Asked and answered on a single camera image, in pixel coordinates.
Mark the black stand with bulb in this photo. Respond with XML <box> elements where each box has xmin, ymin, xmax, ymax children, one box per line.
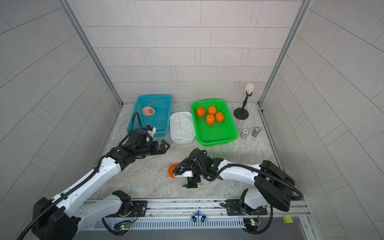
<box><xmin>234</xmin><ymin>83</ymin><xmax>255</xmax><ymax>120</ymax></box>

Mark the circuit board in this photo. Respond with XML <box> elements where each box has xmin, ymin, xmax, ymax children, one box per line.
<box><xmin>243</xmin><ymin>218</ymin><xmax>260</xmax><ymax>232</ymax></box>
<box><xmin>114</xmin><ymin>221</ymin><xmax>132</xmax><ymax>231</ymax></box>

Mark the green sticky note block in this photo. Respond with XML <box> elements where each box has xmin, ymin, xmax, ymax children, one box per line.
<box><xmin>282</xmin><ymin>215</ymin><xmax>294</xmax><ymax>224</ymax></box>

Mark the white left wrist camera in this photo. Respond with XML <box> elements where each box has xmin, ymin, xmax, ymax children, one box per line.
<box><xmin>146</xmin><ymin>125</ymin><xmax>157</xmax><ymax>138</ymax></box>

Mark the toy car sticker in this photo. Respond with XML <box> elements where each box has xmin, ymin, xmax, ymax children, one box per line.
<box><xmin>191</xmin><ymin>211</ymin><xmax>207</xmax><ymax>223</ymax></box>

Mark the white plastic tub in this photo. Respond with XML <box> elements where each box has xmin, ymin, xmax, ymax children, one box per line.
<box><xmin>170</xmin><ymin>112</ymin><xmax>196</xmax><ymax>145</ymax></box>

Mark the netted orange front corner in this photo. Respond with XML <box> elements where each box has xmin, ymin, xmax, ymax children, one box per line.
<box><xmin>215</xmin><ymin>112</ymin><xmax>225</xmax><ymax>122</ymax></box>

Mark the green plastic basket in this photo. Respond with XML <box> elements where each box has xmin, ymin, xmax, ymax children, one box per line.
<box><xmin>191</xmin><ymin>99</ymin><xmax>238</xmax><ymax>146</ymax></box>

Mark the left circuit board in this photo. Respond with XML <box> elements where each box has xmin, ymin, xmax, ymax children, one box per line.
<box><xmin>114</xmin><ymin>221</ymin><xmax>132</xmax><ymax>231</ymax></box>

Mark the aluminium corner post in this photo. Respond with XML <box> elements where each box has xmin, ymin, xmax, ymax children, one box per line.
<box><xmin>58</xmin><ymin>0</ymin><xmax>124</xmax><ymax>108</ymax></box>
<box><xmin>259</xmin><ymin>0</ymin><xmax>312</xmax><ymax>106</ymax></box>

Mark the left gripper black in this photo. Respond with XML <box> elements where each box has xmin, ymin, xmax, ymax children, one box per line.
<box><xmin>135</xmin><ymin>139</ymin><xmax>172</xmax><ymax>158</ymax></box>

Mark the aluminium corner post left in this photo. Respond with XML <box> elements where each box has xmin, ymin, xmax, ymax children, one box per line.
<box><xmin>58</xmin><ymin>0</ymin><xmax>124</xmax><ymax>108</ymax></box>

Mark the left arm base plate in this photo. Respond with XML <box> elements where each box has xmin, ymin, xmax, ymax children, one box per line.
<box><xmin>117</xmin><ymin>201</ymin><xmax>148</xmax><ymax>218</ymax></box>

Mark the right circuit board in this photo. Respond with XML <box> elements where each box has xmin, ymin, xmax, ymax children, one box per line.
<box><xmin>243</xmin><ymin>218</ymin><xmax>260</xmax><ymax>232</ymax></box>

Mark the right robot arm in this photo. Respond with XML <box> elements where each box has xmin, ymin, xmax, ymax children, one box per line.
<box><xmin>170</xmin><ymin>149</ymin><xmax>304</xmax><ymax>215</ymax></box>

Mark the teal plastic basket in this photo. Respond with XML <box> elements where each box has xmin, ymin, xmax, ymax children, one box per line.
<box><xmin>133</xmin><ymin>95</ymin><xmax>172</xmax><ymax>137</ymax></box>

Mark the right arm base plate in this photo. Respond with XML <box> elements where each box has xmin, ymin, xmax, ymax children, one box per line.
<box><xmin>220</xmin><ymin>199</ymin><xmax>268</xmax><ymax>217</ymax></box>

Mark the aluminium front rail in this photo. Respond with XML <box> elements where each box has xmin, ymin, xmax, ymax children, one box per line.
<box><xmin>80</xmin><ymin>195</ymin><xmax>310</xmax><ymax>223</ymax></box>

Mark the aluminium corner post right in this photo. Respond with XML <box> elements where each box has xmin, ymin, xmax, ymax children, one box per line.
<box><xmin>259</xmin><ymin>0</ymin><xmax>312</xmax><ymax>106</ymax></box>

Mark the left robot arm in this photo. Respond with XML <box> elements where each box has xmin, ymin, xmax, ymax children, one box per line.
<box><xmin>18</xmin><ymin>125</ymin><xmax>170</xmax><ymax>240</ymax></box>

